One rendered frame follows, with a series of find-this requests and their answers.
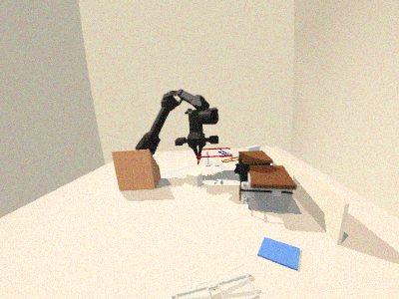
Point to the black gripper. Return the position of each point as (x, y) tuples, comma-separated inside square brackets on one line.
[(212, 139)]

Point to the blue flat rectangular slab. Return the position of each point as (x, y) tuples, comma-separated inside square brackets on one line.
[(279, 252)]

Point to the beige flat panel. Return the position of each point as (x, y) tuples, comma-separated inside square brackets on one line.
[(325, 206)]

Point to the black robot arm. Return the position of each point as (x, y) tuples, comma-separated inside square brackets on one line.
[(202, 115)]

